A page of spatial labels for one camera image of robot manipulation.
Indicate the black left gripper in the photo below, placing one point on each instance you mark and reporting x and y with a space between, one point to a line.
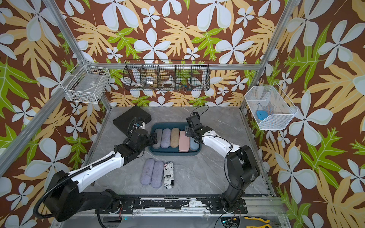
150 137

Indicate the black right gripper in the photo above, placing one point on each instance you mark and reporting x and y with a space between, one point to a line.
187 130

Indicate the pink hard glasses case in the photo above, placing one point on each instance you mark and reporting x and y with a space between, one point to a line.
184 144

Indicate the light blue glasses case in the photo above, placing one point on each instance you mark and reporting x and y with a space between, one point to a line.
193 145

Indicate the grey fabric glasses case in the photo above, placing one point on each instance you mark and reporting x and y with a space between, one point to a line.
158 138

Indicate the tan fabric glasses case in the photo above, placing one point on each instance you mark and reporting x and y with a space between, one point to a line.
174 139

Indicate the lilac fabric glasses case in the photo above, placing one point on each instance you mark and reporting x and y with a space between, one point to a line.
166 138

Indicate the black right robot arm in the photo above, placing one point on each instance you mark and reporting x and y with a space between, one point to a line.
241 167

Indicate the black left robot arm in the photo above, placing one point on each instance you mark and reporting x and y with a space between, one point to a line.
66 195

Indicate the teal plastic storage box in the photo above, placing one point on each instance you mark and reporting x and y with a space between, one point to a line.
172 151

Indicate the white striped glasses case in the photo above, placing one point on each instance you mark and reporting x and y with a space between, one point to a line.
168 175

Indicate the black plastic tool case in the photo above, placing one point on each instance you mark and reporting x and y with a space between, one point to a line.
124 120

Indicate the blue item in basket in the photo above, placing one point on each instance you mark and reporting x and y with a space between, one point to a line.
262 114

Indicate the white mesh basket right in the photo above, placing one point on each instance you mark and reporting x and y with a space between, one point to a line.
275 101

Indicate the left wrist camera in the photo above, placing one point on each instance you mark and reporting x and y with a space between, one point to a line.
140 125

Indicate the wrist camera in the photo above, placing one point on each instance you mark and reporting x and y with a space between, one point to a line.
195 115
140 125

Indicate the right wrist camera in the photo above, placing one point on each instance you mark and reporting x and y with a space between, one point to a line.
195 115

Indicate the black wire basket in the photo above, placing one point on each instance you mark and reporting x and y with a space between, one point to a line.
169 75

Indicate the white wire basket left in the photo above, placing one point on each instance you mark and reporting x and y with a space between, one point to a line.
86 83

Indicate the yellow handled pliers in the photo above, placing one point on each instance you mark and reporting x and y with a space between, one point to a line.
257 222

